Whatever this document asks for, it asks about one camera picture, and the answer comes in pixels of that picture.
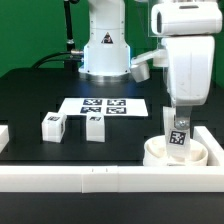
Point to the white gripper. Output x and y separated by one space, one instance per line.
190 62

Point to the white round stool seat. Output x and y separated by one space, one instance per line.
158 153

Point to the white marker sheet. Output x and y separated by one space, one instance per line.
106 106

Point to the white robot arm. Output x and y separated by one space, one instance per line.
176 35

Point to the white U-shaped fence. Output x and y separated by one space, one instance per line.
91 179

